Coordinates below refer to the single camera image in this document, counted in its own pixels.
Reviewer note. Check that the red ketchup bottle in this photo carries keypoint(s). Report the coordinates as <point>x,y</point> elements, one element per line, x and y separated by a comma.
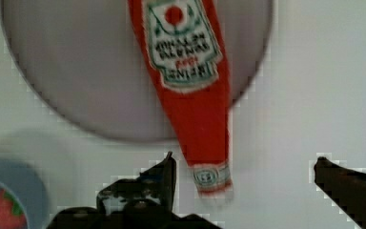
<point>183,48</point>

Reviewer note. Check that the red strawberry in bowl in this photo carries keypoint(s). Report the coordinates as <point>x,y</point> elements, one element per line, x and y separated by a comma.
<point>11,214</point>

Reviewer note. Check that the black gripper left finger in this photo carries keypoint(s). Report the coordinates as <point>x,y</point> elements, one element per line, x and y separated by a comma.
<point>156,185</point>

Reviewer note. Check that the blue small bowl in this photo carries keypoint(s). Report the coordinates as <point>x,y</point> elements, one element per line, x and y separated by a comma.
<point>27,190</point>

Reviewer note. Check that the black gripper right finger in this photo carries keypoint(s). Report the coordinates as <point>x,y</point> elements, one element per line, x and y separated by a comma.
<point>345,187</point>

